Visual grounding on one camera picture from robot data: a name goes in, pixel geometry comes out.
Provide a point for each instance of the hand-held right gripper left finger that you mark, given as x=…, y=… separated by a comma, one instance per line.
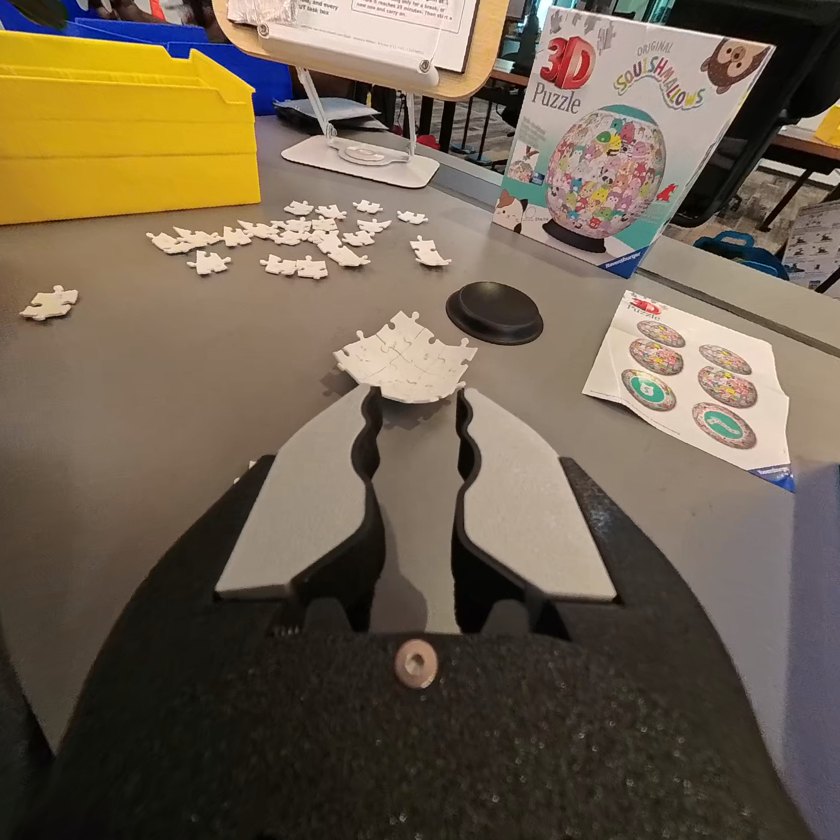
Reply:
x=302, y=518

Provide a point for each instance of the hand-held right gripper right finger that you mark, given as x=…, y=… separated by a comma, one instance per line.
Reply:
x=531, y=518

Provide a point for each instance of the curved assembled puzzle section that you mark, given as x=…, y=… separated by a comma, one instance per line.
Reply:
x=407, y=361

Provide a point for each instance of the spread of white puzzle pieces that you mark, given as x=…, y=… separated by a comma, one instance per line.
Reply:
x=295, y=239

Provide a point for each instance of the yellow plastic bin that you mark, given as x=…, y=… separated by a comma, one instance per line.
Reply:
x=131, y=151

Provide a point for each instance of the black round puzzle stand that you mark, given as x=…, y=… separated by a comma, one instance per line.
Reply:
x=495, y=312

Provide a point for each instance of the colourful puzzle ball box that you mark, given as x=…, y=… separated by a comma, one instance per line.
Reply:
x=623, y=151

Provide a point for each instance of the illustrated instruction leaflet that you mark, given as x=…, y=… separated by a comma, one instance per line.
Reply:
x=682, y=394

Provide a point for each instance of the blue carry basket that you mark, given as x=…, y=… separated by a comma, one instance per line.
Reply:
x=741, y=253

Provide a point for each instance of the printed black figure sheet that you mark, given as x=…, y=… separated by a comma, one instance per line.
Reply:
x=817, y=243

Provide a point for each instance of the black office chair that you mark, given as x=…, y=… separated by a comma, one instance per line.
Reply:
x=754, y=164

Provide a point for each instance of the wooden background table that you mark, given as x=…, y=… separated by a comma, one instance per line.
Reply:
x=807, y=148

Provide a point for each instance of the document stand with wooden board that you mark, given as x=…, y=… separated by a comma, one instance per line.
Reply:
x=367, y=39

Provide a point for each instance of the small yellow bin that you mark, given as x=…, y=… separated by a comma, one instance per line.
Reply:
x=830, y=124

